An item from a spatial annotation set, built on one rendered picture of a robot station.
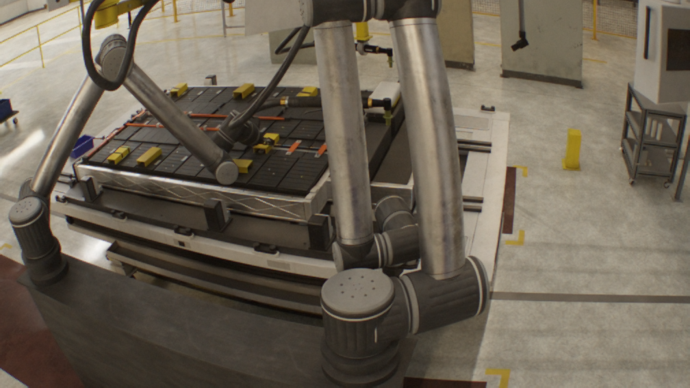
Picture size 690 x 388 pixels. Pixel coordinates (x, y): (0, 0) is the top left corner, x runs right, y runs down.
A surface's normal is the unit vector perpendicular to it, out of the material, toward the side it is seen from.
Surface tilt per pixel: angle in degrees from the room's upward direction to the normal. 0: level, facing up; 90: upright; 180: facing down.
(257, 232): 0
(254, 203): 90
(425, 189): 76
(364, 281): 0
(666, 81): 85
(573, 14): 90
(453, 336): 0
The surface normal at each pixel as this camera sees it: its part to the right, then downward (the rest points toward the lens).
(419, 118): -0.53, 0.18
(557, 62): -0.33, 0.46
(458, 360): -0.07, -0.88
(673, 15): 0.10, 0.38
